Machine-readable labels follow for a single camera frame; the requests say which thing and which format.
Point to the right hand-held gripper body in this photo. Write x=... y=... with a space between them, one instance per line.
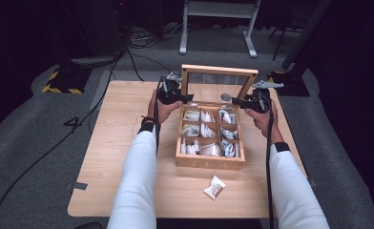
x=259 y=100

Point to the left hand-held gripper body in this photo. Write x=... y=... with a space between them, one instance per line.
x=170 y=92

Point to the wooden tea box with lid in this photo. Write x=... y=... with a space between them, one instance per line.
x=207 y=162

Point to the person's left hand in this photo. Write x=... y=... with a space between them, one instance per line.
x=161 y=112

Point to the person's right hand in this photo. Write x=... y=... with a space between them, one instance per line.
x=267 y=124

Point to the black slanted stand with base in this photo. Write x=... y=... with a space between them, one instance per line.
x=291 y=84

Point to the black wristband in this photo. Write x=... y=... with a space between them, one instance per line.
x=146 y=127
x=281 y=147

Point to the group of white tea bags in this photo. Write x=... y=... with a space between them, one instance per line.
x=209 y=149

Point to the brown and white sachet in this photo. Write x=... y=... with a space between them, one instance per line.
x=214 y=187

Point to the black equipment case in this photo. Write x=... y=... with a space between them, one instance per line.
x=108 y=25

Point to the black tape floor mark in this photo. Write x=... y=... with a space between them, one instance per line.
x=72 y=122

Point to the black stand with striped base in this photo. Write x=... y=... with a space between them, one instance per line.
x=66 y=81

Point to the grey tape strip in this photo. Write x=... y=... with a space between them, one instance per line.
x=77 y=186

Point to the white metal stand frame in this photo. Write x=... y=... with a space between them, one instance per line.
x=218 y=9

